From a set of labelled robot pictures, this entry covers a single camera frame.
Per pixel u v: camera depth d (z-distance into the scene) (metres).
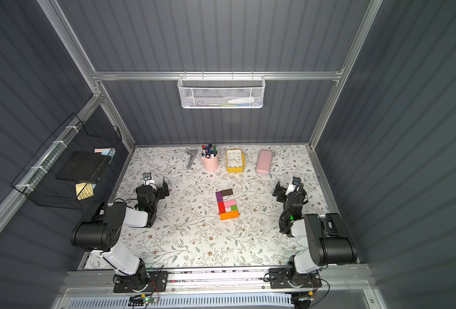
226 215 0.91
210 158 1.00
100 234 0.47
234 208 0.94
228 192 0.99
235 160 1.10
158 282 0.73
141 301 0.70
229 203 0.94
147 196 0.74
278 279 0.74
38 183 0.62
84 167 0.72
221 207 0.94
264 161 1.09
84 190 0.60
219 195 0.99
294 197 0.72
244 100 0.93
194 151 1.19
